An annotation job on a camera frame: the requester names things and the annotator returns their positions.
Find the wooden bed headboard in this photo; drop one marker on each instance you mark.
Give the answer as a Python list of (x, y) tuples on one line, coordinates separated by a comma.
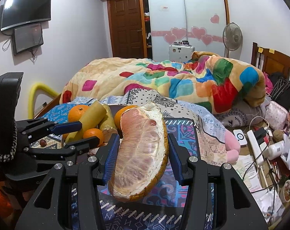
[(279, 62)]

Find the small wall-mounted monitor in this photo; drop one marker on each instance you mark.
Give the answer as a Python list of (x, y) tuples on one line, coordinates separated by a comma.
[(28, 38)]

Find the brown wooden door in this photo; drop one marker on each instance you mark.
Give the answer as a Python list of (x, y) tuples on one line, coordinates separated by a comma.
[(127, 26)]

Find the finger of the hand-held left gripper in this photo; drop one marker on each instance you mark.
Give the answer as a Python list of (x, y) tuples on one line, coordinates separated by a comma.
[(82, 145), (68, 127)]

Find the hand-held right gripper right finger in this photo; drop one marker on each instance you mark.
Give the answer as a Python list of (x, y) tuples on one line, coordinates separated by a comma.
[(176, 159)]

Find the yellow banana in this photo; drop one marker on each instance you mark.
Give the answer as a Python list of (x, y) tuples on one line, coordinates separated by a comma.
[(92, 117), (109, 122)]

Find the white power strip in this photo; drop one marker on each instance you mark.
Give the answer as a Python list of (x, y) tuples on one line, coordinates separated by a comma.
[(254, 146)]

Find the pink cloth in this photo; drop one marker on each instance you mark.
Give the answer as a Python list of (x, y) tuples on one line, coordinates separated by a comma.
[(268, 82)]

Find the wall-mounted black television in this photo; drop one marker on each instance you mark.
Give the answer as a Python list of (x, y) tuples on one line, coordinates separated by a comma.
[(25, 10)]

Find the large peeled pomelo segment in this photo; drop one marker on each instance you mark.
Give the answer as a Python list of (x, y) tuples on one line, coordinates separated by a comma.
[(140, 148)]

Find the wall power socket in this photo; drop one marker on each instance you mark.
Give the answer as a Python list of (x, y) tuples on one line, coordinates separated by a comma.
[(43, 104)]

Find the standing electric fan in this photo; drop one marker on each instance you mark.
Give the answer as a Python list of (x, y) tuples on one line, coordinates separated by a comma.
[(232, 36)]

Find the blue patterned bed sheet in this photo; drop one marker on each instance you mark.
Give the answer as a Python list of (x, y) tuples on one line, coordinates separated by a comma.
[(183, 127)]

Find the yellow foam tube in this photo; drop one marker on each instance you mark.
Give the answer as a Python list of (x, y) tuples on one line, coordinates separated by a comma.
[(32, 93)]

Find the white boxy appliance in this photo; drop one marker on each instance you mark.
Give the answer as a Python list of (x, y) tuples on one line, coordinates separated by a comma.
[(182, 50)]

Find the pink plush pillow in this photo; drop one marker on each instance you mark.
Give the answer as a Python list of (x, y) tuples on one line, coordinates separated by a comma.
[(232, 148)]

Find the large orange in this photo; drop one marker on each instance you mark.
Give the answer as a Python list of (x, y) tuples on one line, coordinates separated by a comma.
[(78, 113)]

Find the white round device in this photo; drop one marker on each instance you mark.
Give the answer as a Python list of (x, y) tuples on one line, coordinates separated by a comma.
[(240, 137)]

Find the grey printed pillow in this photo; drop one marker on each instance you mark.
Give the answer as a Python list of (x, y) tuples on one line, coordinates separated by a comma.
[(240, 115)]

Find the brown chestnut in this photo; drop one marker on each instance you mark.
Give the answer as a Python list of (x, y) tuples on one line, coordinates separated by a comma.
[(42, 143)]

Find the white pink quilted pouch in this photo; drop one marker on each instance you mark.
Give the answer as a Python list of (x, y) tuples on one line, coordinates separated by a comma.
[(276, 114)]

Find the colourful patchwork blanket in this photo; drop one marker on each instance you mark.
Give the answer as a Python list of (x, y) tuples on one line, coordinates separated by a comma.
[(159, 81)]

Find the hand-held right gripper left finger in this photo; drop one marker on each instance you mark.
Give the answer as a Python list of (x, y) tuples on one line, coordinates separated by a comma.
[(111, 159)]

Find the medium orange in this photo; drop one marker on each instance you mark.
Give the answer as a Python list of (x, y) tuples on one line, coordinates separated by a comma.
[(119, 117)]

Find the small food bowl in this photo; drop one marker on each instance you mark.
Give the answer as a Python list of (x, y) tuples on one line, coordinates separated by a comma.
[(287, 191)]

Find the wooden wardrobe with heart stickers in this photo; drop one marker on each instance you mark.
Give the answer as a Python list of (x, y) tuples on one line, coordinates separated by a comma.
[(188, 9)]

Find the black backpack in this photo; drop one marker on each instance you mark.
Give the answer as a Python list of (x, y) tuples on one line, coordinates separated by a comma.
[(282, 88)]

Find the white plastic bottle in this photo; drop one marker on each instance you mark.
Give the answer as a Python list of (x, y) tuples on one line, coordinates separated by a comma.
[(276, 149)]

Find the small orange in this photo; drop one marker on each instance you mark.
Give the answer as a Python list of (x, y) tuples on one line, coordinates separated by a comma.
[(95, 134)]

